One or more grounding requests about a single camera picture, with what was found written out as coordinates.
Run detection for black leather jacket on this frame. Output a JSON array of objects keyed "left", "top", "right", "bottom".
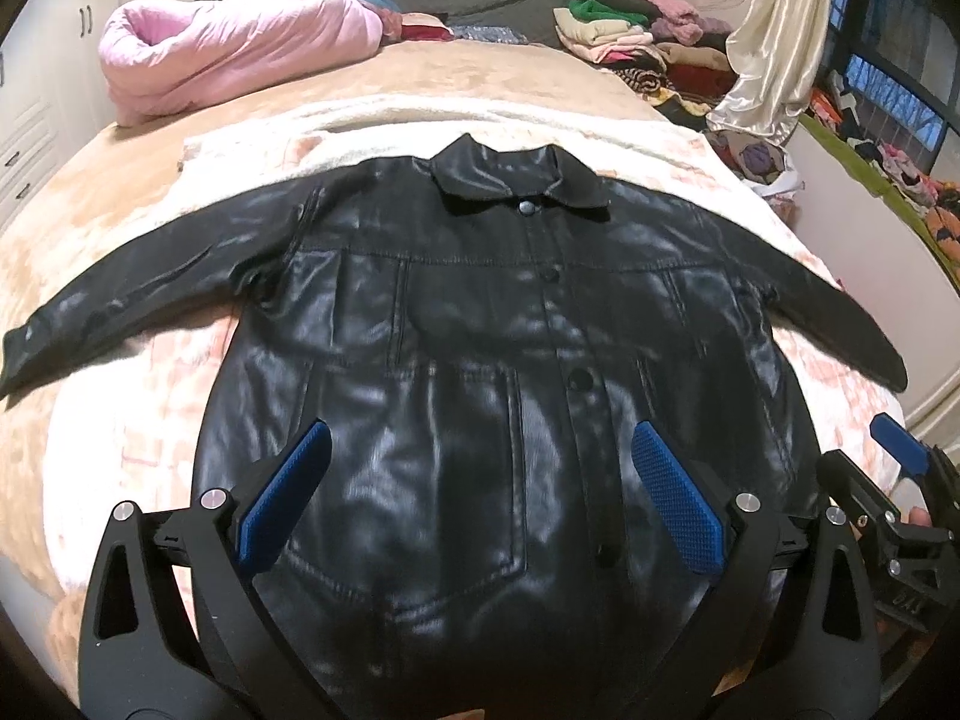
[{"left": 2, "top": 138, "right": 908, "bottom": 718}]

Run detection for bag of clothes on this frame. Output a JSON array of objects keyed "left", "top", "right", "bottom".
[{"left": 706, "top": 130, "right": 804, "bottom": 227}]

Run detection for clothes on window sill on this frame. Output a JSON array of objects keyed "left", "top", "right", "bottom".
[{"left": 800, "top": 70, "right": 958, "bottom": 288}]

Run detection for pile of folded clothes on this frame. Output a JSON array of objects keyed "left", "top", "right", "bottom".
[{"left": 553, "top": 0, "right": 737, "bottom": 132}]

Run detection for small folded clothes by pillow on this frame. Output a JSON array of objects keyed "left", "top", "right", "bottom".
[{"left": 351, "top": 0, "right": 531, "bottom": 46}]

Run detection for person's right hand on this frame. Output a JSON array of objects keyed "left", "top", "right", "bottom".
[{"left": 892, "top": 478, "right": 931, "bottom": 527}]

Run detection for tan plush bedspread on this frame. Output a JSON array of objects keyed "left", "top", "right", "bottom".
[{"left": 0, "top": 39, "right": 677, "bottom": 691}]

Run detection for window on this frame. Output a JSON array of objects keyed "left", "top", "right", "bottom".
[{"left": 822, "top": 0, "right": 958, "bottom": 181}]

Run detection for cream satin curtain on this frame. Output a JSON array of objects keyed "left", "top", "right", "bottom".
[{"left": 708, "top": 0, "right": 832, "bottom": 145}]

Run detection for pink quilted duvet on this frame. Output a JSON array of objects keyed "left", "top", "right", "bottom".
[{"left": 98, "top": 0, "right": 384, "bottom": 127}]

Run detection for white wardrobe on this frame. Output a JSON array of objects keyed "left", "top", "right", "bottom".
[{"left": 2, "top": 0, "right": 119, "bottom": 224}]

